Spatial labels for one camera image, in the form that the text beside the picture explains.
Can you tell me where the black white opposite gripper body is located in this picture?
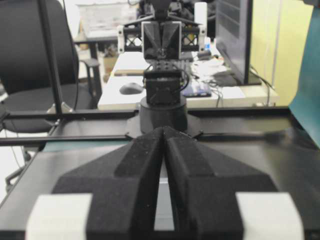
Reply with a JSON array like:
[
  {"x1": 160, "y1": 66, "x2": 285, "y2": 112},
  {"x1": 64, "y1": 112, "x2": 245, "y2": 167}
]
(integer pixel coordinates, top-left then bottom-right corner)
[{"x1": 116, "y1": 20, "x2": 207, "y2": 60}]

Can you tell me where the black computer mouse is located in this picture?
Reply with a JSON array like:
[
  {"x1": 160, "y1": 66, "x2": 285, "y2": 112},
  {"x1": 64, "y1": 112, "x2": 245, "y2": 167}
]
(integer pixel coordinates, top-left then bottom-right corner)
[{"x1": 119, "y1": 82, "x2": 144, "y2": 95}]

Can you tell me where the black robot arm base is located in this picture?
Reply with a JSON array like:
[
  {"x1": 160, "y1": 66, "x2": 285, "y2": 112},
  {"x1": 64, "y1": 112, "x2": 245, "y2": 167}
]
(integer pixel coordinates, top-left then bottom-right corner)
[{"x1": 139, "y1": 60, "x2": 190, "y2": 133}]

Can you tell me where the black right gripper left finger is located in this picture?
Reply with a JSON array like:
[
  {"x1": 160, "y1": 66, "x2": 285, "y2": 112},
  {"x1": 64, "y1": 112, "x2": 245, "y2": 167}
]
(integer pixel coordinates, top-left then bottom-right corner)
[{"x1": 25, "y1": 128, "x2": 163, "y2": 240}]

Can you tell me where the white desk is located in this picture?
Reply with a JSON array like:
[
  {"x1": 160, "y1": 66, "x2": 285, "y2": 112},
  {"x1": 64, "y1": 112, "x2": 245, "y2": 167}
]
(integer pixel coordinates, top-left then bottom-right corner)
[{"x1": 98, "y1": 52, "x2": 279, "y2": 111}]

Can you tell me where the black office chair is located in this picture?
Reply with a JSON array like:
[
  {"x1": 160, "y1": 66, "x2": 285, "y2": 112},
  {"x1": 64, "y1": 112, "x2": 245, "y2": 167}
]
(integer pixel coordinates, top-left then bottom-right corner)
[{"x1": 0, "y1": 0, "x2": 104, "y2": 133}]

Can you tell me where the black computer monitor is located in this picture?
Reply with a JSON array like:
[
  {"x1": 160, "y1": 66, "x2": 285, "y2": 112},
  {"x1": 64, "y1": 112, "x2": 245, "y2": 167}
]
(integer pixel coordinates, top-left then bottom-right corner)
[{"x1": 215, "y1": 0, "x2": 261, "y2": 86}]

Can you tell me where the black metal frame post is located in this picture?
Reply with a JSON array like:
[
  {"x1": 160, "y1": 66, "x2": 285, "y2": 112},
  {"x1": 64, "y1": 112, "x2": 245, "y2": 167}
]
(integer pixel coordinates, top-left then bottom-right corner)
[{"x1": 37, "y1": 0, "x2": 73, "y2": 115}]

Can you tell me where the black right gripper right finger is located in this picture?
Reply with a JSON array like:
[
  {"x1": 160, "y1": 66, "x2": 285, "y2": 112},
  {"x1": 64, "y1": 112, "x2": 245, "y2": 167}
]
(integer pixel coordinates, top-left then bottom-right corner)
[{"x1": 163, "y1": 127, "x2": 305, "y2": 240}]

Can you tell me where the teal cloth backdrop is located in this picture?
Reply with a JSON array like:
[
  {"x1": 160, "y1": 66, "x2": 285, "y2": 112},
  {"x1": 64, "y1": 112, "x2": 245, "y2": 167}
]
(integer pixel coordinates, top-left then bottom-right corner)
[{"x1": 289, "y1": 0, "x2": 320, "y2": 146}]

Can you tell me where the blue patterned pouch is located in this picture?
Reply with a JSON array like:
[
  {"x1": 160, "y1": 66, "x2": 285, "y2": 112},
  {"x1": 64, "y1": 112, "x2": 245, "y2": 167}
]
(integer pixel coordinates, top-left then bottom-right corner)
[{"x1": 181, "y1": 81, "x2": 212, "y2": 98}]

